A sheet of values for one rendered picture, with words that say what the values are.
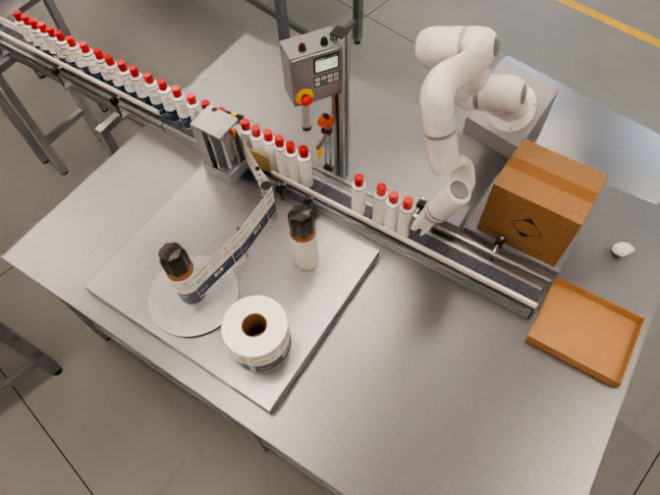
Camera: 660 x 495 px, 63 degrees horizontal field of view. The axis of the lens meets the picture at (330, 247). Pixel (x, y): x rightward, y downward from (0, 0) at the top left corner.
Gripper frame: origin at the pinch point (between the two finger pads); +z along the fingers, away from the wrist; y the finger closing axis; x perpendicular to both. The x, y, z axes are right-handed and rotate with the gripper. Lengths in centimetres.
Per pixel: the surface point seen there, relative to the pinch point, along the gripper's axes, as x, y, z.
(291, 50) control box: -65, -3, -33
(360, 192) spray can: -23.2, 2.1, -0.5
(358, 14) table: -98, -178, 109
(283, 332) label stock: -16, 59, -3
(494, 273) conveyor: 30.5, -2.0, -4.3
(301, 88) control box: -57, -1, -24
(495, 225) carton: 22.0, -17.6, -5.7
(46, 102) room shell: -231, -20, 184
